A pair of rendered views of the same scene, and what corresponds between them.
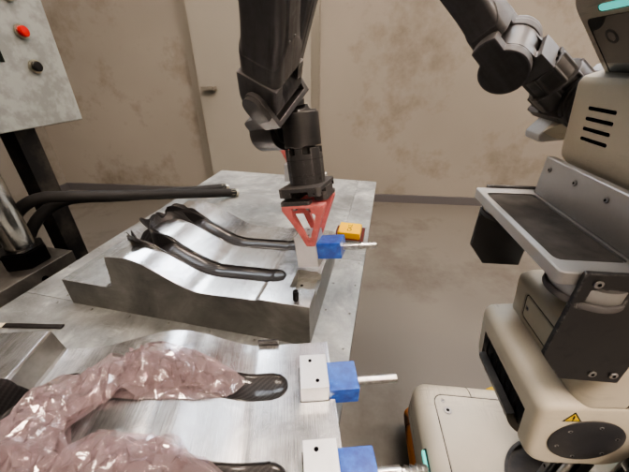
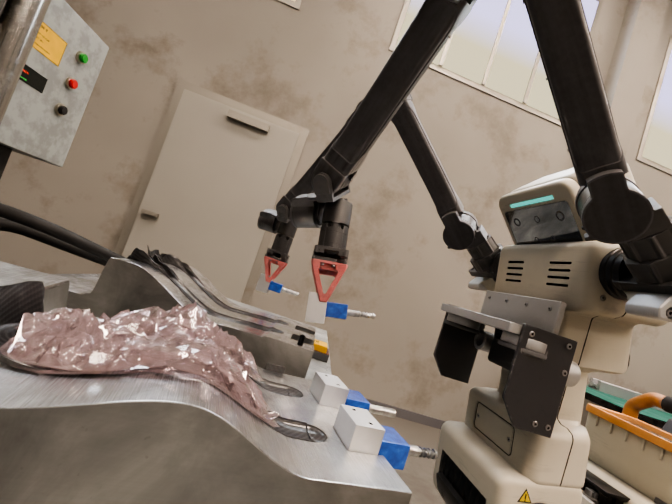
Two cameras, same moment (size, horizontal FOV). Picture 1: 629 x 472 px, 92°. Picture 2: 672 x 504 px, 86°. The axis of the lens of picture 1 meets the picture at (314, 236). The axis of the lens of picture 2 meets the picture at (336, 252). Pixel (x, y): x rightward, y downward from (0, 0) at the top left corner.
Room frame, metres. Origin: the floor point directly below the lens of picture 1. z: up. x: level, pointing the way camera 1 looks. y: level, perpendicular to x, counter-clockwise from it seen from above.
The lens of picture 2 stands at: (-0.23, 0.18, 1.02)
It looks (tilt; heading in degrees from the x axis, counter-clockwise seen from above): 4 degrees up; 346
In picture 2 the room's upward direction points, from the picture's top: 19 degrees clockwise
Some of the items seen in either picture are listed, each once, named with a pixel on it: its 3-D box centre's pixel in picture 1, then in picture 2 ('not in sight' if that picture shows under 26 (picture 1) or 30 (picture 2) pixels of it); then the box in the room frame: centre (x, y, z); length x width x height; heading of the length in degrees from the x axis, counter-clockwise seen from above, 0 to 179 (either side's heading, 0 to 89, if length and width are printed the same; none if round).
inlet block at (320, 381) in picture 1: (348, 380); (355, 405); (0.26, -0.05, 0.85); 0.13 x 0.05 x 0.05; 94
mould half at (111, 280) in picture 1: (211, 256); (194, 309); (0.55, 0.22, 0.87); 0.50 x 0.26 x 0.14; 77
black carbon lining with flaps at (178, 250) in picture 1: (211, 239); (208, 288); (0.54, 0.21, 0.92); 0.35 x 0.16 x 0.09; 77
